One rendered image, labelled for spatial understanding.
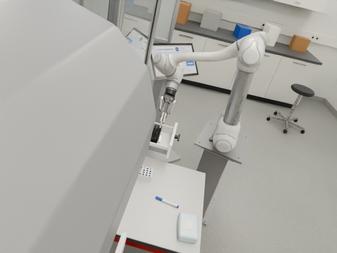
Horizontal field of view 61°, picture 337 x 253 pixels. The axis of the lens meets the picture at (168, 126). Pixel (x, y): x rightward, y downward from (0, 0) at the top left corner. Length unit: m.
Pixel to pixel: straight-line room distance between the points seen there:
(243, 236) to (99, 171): 2.32
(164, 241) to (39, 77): 1.14
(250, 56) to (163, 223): 0.99
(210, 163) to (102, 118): 1.80
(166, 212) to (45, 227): 1.25
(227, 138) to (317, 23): 4.16
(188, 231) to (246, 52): 0.98
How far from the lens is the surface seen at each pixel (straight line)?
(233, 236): 2.70
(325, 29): 5.88
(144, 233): 1.50
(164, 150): 1.82
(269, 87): 5.14
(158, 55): 1.89
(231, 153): 2.16
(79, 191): 0.46
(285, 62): 5.04
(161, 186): 1.73
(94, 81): 0.60
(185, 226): 1.52
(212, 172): 2.34
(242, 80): 1.77
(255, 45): 1.67
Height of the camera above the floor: 1.96
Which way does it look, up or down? 32 degrees down
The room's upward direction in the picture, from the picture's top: 15 degrees clockwise
